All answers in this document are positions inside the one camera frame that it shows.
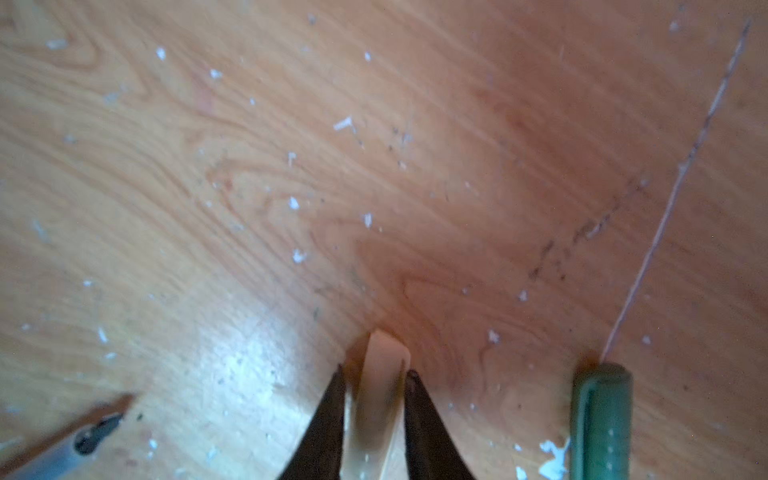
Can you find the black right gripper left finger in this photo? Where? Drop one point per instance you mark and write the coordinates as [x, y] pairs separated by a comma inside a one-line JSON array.
[[320, 451]]

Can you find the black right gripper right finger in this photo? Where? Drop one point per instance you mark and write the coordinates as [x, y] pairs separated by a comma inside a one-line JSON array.
[[430, 451]]

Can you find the beige pen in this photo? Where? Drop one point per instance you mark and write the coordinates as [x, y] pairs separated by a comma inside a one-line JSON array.
[[68, 454]]

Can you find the green pen cap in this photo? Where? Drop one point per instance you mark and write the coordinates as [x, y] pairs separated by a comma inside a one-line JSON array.
[[601, 423]]

